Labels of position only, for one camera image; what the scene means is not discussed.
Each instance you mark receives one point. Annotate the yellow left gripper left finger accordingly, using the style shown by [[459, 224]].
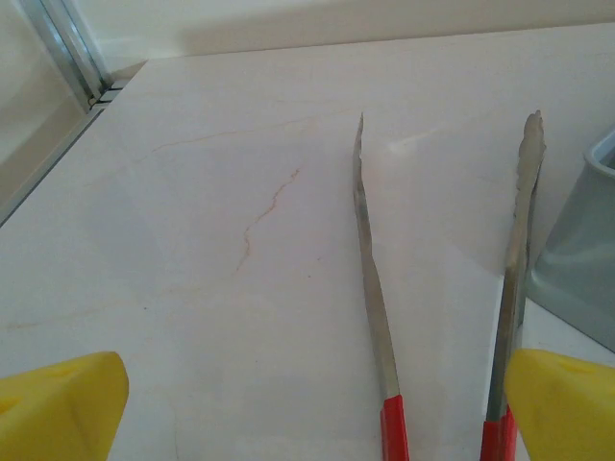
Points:
[[57, 413]]

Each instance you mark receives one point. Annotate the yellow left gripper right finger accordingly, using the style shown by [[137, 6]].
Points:
[[562, 413]]

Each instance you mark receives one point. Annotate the aluminium frame post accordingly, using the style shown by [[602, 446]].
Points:
[[72, 48]]

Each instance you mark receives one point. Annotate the red chopsticks pair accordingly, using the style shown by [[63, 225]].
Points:
[[376, 298]]

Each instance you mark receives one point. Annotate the grey compartment organizer tray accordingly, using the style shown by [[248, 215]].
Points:
[[581, 249]]

